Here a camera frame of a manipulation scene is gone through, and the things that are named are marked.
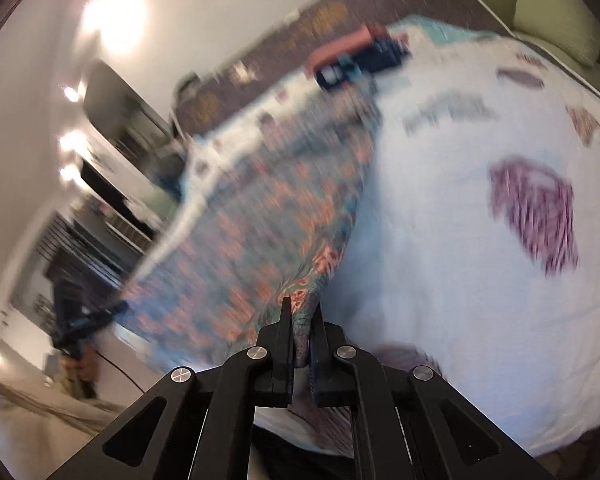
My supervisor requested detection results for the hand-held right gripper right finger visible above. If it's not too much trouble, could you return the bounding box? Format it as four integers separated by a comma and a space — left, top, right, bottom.
307, 305, 556, 480

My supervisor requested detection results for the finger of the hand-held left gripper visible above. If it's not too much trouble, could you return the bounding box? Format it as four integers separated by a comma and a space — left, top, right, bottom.
87, 301, 131, 333

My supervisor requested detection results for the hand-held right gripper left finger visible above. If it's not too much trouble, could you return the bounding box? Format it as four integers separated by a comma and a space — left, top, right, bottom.
45, 297, 293, 480

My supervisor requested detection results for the floral long-sleeve shirt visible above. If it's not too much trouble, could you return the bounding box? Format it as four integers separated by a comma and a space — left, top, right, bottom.
125, 105, 381, 376

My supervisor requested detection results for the white seashell print quilt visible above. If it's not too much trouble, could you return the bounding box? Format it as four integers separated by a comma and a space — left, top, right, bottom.
170, 15, 600, 456

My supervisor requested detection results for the folded navy star garment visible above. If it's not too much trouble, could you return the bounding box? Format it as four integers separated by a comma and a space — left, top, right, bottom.
315, 35, 411, 92

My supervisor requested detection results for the folded pink garment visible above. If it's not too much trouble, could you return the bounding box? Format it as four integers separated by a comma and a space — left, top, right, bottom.
305, 24, 388, 73

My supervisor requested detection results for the purple deer print mattress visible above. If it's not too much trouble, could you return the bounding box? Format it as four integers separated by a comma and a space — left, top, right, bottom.
172, 0, 521, 131

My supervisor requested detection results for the large green pillow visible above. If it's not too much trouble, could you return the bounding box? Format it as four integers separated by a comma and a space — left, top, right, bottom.
512, 0, 600, 68

